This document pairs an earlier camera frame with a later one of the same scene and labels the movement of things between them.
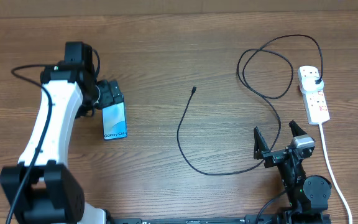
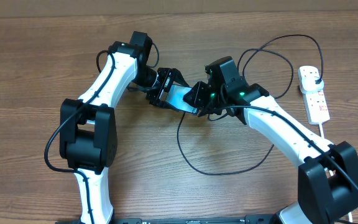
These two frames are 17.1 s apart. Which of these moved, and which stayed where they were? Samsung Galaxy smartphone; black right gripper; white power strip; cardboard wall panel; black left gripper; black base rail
Moved: Samsung Galaxy smartphone; black right gripper; black left gripper
Stayed: black base rail; cardboard wall panel; white power strip
